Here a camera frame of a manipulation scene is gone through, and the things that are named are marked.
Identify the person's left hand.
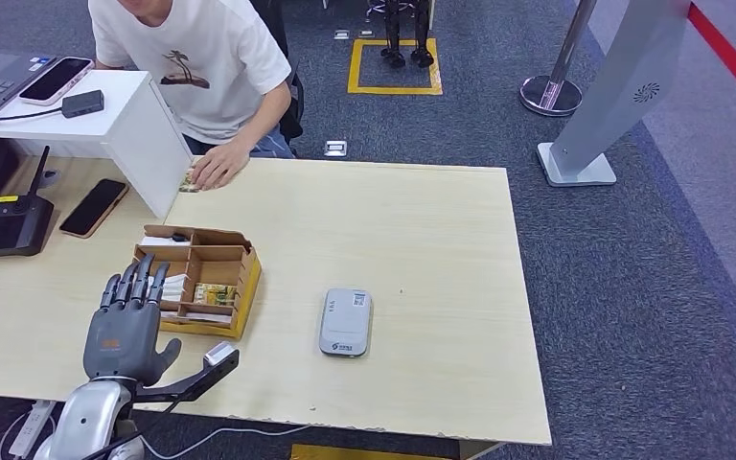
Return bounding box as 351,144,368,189
190,140,252,192

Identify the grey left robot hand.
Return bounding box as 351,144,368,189
81,253,183,390

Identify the person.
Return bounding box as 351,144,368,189
88,0,306,192

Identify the yellow green key card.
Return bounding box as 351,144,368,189
193,283,238,308

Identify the grey card reader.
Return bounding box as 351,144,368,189
317,288,373,358

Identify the white counter shelf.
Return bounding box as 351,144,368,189
0,69,195,220

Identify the light wooden table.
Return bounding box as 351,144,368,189
0,155,173,404
81,156,553,447

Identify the cardboard organizer box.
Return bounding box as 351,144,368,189
132,223,264,341

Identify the white power strip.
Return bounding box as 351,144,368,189
8,400,58,460

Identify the smartphone with orange case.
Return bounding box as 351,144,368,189
58,178,130,240

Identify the black office chair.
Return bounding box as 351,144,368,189
250,0,306,144

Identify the black adapter hub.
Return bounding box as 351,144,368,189
60,89,106,120

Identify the yellow floor tape square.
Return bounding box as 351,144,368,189
347,37,444,97

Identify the black remote controller with antenna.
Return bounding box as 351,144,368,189
0,146,57,262

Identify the smartphone with pink case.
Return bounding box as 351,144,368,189
18,57,95,107

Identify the black humanoid robot leg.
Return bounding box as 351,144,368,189
380,0,407,71
410,0,436,70

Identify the grey kiosk stand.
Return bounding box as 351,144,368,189
536,0,693,189

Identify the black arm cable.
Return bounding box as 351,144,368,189
79,400,182,460

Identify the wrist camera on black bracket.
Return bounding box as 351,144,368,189
131,341,241,405

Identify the white cable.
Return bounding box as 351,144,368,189
139,424,313,460

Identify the black hub cable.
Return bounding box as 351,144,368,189
0,106,64,123

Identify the chrome stanchion post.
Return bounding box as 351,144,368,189
518,0,598,119

